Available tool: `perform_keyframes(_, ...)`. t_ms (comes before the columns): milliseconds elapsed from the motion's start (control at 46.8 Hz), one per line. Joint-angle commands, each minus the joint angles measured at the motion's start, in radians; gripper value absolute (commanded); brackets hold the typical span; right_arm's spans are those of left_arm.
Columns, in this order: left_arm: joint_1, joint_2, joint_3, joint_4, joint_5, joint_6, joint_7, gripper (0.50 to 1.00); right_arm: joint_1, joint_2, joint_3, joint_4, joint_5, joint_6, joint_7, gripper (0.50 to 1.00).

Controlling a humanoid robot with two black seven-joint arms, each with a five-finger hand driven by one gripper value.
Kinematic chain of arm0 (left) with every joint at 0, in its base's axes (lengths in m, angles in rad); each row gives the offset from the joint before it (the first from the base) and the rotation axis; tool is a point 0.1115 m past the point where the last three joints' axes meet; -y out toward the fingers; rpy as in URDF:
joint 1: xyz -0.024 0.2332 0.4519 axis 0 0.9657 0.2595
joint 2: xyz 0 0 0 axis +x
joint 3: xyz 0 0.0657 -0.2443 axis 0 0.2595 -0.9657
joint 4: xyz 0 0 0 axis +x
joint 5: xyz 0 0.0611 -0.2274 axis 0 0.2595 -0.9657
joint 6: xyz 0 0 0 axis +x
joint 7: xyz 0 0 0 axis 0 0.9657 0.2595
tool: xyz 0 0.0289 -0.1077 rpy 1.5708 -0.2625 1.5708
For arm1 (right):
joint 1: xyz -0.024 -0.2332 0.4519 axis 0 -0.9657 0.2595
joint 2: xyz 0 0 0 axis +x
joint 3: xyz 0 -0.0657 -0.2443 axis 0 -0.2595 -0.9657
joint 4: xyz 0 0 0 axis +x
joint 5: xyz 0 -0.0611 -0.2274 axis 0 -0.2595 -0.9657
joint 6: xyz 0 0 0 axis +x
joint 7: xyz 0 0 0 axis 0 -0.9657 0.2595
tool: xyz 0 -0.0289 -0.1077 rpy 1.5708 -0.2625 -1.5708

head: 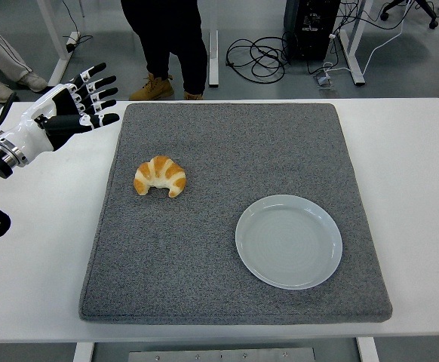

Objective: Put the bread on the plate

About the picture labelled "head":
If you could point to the black computer tower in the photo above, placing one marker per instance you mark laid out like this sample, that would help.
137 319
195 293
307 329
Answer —
314 34

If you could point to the black office chair base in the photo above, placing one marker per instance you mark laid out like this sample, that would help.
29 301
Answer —
428 11

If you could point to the white desk leg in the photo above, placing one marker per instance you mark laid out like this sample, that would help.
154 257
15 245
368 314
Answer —
59 64
213 60
355 64

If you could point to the grey floor outlet box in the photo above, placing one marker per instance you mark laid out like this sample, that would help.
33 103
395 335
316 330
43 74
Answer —
324 81

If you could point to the grey metal plate with screws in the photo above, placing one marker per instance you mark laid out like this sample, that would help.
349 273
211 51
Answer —
223 355

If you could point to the white power strip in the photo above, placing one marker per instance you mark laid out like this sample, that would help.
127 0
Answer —
72 41

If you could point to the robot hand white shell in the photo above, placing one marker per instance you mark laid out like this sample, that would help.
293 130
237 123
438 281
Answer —
31 120

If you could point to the pale blue round plate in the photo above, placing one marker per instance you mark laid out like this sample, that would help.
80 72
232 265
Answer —
287 245

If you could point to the white table leg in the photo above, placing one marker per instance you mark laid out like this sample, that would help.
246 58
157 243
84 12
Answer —
368 350
83 352

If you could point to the grey mat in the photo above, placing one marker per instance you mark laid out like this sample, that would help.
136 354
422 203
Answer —
204 245

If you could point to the croissant bread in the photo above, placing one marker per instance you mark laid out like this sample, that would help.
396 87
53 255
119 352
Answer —
163 169

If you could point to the person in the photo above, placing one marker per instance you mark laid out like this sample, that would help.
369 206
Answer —
0 53
174 37

